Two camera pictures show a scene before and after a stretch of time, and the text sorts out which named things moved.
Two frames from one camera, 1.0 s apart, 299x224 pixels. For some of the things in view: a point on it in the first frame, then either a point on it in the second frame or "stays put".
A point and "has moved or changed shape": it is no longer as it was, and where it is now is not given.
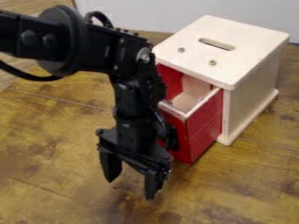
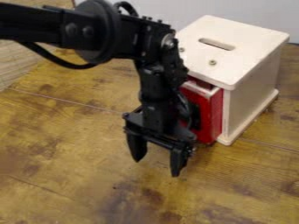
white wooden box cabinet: [235, 57] stays put
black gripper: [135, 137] -> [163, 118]
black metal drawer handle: [172, 137] has moved or changed shape
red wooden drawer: [194, 105] stays put
